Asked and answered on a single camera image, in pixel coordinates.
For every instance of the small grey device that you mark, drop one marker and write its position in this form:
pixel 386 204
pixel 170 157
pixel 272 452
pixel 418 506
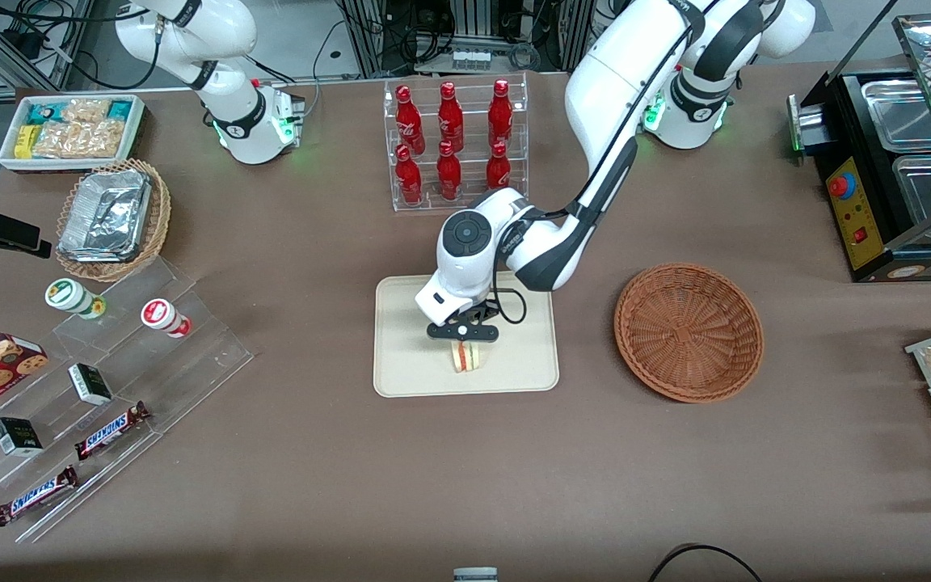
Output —
pixel 475 575

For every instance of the green lid cup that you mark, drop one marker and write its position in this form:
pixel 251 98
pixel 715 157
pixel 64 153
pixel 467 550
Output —
pixel 65 294

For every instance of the clear acrylic bottle rack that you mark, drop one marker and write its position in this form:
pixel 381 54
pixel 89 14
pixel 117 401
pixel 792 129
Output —
pixel 469 137

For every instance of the yellow snack packet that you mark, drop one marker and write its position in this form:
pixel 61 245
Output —
pixel 24 142

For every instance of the brown round wicker basket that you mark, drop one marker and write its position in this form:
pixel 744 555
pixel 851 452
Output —
pixel 688 331

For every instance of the light wicker basket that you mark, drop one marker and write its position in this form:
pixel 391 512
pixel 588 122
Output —
pixel 160 218

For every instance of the white rectangular snack bin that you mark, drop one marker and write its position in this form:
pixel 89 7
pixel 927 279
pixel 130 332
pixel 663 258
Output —
pixel 5 153

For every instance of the snickers bar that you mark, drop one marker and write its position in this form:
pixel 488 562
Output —
pixel 110 431
pixel 35 495

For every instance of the clear bag of crackers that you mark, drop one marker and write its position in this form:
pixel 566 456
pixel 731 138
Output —
pixel 87 111
pixel 57 140
pixel 103 139

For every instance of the triangular sandwich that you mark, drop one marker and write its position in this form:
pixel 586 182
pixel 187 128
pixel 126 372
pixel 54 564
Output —
pixel 467 357

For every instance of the black camera on mount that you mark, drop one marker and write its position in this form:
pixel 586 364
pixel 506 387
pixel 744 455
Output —
pixel 5 232

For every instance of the cream plastic tray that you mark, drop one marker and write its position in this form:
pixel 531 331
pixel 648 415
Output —
pixel 401 356

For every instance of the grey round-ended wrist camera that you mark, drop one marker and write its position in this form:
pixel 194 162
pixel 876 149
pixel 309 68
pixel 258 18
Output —
pixel 462 331

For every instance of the white power strip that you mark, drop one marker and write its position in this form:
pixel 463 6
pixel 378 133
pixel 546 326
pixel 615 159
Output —
pixel 470 60

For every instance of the teal snack packet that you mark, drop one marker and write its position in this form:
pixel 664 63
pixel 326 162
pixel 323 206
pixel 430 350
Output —
pixel 45 111
pixel 120 109

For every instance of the aluminium frame rack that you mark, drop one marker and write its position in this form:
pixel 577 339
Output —
pixel 368 36

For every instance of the silver foil container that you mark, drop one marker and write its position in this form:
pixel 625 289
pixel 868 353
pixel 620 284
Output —
pixel 106 214

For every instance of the clear acrylic stepped shelf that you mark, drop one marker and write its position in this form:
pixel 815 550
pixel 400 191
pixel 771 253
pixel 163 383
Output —
pixel 191 364

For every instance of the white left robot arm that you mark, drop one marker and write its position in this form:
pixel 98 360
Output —
pixel 619 73

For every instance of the small dark box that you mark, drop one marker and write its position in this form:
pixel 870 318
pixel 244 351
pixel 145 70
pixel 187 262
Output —
pixel 17 436
pixel 90 384

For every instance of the red lid cup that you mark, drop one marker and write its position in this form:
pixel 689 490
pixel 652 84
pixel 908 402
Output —
pixel 160 314

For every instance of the red cola bottle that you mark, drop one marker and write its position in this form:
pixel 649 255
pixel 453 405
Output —
pixel 450 117
pixel 408 178
pixel 408 121
pixel 500 113
pixel 499 170
pixel 448 174

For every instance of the black food warmer cabinet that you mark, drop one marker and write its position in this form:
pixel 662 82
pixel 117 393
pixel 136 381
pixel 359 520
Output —
pixel 841 105

